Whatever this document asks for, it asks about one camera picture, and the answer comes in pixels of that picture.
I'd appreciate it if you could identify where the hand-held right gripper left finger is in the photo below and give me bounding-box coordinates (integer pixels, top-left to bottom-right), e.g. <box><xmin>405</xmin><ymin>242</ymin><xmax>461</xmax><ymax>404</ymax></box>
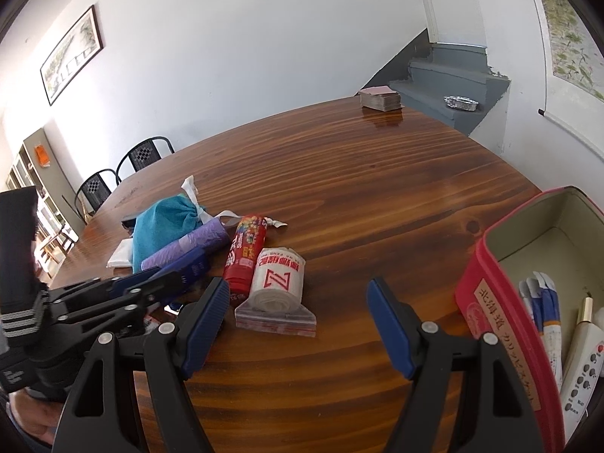
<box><xmin>51</xmin><ymin>277</ymin><xmax>232</xmax><ymax>453</ymax></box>

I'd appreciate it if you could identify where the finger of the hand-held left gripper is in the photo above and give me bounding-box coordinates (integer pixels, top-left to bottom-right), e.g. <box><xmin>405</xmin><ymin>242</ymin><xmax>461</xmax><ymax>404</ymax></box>
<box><xmin>45</xmin><ymin>267</ymin><xmax>163</xmax><ymax>310</ymax></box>
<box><xmin>61</xmin><ymin>271</ymin><xmax>187</xmax><ymax>336</ymax></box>

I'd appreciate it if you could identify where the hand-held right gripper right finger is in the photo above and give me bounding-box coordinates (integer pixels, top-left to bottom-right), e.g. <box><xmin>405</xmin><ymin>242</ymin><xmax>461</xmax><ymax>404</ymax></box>
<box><xmin>367</xmin><ymin>277</ymin><xmax>539</xmax><ymax>453</ymax></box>

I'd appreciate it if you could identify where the teal drawstring pouch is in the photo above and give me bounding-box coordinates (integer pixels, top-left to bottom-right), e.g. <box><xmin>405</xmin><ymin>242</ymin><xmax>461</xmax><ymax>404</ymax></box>
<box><xmin>132</xmin><ymin>176</ymin><xmax>218</xmax><ymax>272</ymax></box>

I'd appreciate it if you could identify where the red candy tube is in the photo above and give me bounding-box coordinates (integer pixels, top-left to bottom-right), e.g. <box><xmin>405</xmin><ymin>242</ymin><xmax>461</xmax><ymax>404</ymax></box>
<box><xmin>222</xmin><ymin>210</ymin><xmax>290</xmax><ymax>296</ymax></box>

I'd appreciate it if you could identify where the white bag roll red print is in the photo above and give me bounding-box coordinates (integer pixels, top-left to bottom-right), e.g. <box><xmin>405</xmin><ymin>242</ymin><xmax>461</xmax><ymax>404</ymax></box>
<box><xmin>248</xmin><ymin>247</ymin><xmax>307</xmax><ymax>312</ymax></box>

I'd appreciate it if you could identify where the purple trash bag roll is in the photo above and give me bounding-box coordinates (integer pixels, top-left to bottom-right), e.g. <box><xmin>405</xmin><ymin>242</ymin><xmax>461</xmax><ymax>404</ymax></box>
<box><xmin>140</xmin><ymin>217</ymin><xmax>232</xmax><ymax>274</ymax></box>

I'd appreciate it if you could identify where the pink tin box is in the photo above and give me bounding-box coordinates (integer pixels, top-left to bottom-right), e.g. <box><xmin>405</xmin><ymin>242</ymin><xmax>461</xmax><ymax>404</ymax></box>
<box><xmin>455</xmin><ymin>186</ymin><xmax>604</xmax><ymax>453</ymax></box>

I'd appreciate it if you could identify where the blue white sachet bundle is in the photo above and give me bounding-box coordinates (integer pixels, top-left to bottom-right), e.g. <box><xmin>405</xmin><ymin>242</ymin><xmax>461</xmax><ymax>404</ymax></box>
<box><xmin>518</xmin><ymin>271</ymin><xmax>564</xmax><ymax>388</ymax></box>

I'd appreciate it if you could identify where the white device with buttons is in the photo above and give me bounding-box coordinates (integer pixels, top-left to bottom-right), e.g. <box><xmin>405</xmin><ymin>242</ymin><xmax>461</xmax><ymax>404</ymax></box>
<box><xmin>559</xmin><ymin>296</ymin><xmax>604</xmax><ymax>435</ymax></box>

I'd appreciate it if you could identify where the wooden desktop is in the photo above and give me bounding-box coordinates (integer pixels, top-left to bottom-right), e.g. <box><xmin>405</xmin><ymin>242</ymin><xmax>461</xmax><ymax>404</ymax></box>
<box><xmin>47</xmin><ymin>96</ymin><xmax>604</xmax><ymax>453</ymax></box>

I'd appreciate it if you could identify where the person's left hand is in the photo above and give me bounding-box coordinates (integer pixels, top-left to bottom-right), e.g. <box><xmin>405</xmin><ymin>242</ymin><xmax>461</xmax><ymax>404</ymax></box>
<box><xmin>7</xmin><ymin>389</ymin><xmax>62</xmax><ymax>447</ymax></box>

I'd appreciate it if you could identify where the wooden chair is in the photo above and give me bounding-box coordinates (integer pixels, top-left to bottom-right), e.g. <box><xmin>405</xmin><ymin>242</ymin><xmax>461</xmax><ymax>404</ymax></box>
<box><xmin>35</xmin><ymin>226</ymin><xmax>79</xmax><ymax>277</ymax></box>

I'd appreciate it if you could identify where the black metal chair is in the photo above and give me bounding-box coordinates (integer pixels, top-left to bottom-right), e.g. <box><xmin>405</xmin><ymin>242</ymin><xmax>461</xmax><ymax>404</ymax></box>
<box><xmin>116</xmin><ymin>137</ymin><xmax>175</xmax><ymax>182</ymax></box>
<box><xmin>75</xmin><ymin>169</ymin><xmax>119</xmax><ymax>213</ymax></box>

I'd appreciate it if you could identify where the grey cabinet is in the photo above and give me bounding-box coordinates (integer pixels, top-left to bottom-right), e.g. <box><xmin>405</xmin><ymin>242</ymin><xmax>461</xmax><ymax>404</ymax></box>
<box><xmin>5</xmin><ymin>126</ymin><xmax>86</xmax><ymax>246</ymax></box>

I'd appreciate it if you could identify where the deck of cards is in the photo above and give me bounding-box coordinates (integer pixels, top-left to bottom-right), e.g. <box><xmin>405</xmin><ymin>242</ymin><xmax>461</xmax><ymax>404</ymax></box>
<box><xmin>359</xmin><ymin>86</ymin><xmax>402</xmax><ymax>112</ymax></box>

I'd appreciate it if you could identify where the crumpled foil tray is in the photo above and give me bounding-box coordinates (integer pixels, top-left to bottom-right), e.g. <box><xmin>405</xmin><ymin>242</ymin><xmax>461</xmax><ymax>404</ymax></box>
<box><xmin>444</xmin><ymin>95</ymin><xmax>479</xmax><ymax>112</ymax></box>

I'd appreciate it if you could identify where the grey staircase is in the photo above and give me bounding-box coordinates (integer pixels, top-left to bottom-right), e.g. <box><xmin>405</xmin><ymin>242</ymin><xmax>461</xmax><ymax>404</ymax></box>
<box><xmin>363</xmin><ymin>28</ymin><xmax>511</xmax><ymax>137</ymax></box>

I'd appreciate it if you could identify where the framed wall painting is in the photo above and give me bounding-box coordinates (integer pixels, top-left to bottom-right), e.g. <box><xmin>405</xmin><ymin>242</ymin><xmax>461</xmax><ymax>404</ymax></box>
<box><xmin>40</xmin><ymin>5</ymin><xmax>103</xmax><ymax>106</ymax></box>

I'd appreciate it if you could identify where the hanging wall scroll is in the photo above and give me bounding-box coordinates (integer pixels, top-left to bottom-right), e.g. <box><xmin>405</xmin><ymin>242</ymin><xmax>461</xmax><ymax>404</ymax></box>
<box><xmin>521</xmin><ymin>0</ymin><xmax>604</xmax><ymax>171</ymax></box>

